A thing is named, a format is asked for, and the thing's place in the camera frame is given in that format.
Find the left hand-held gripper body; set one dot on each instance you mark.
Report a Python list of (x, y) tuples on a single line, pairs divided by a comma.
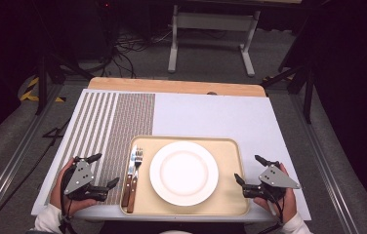
[(80, 177)]

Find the white metal table frame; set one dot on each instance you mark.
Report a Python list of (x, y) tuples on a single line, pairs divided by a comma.
[(215, 21)]

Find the yellow black hazard tape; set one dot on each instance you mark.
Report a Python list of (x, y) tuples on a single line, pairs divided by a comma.
[(28, 92)]

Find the person's right hand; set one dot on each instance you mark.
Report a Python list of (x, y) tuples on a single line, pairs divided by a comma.
[(289, 203)]

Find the person's left hand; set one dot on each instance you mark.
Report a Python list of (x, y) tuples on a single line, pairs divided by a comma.
[(71, 205)]

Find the white plate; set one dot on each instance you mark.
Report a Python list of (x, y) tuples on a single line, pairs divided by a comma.
[(184, 174)]

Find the beige tray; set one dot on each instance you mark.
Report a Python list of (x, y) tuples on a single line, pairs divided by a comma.
[(230, 195)]

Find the aluminium floor rail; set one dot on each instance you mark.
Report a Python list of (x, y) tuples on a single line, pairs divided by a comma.
[(326, 165), (12, 165)]

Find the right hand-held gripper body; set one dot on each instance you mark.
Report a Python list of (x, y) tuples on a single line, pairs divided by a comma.
[(277, 178)]

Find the black tripod stand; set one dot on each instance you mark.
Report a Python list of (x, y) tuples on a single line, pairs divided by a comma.
[(308, 94), (43, 84)]

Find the striped woven placemat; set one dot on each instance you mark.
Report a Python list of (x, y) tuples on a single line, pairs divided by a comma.
[(132, 110)]

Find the wooden table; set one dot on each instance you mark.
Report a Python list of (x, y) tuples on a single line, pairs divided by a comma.
[(171, 86)]

